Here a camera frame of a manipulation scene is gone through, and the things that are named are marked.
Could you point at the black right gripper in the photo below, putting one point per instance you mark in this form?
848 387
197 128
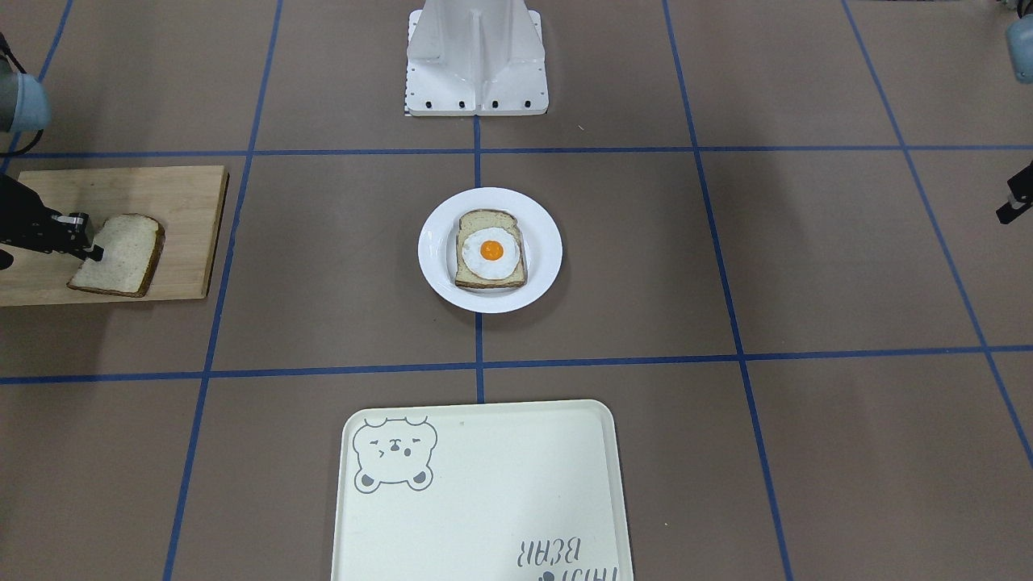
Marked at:
22 216

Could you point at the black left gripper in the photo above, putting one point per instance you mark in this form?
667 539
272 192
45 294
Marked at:
1017 202

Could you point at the white round plate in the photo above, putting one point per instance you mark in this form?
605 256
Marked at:
543 248

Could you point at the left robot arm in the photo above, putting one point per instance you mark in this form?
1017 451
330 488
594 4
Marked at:
1018 38

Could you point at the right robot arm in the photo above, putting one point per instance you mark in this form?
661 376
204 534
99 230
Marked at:
24 104

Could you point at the bread slice with fried egg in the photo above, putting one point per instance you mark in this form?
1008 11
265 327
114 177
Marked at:
489 250

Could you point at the wooden cutting board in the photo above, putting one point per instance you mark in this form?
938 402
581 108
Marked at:
186 200

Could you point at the cream bear tray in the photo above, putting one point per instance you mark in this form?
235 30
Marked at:
488 491

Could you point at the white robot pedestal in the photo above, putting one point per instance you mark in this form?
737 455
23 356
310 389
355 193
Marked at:
469 58

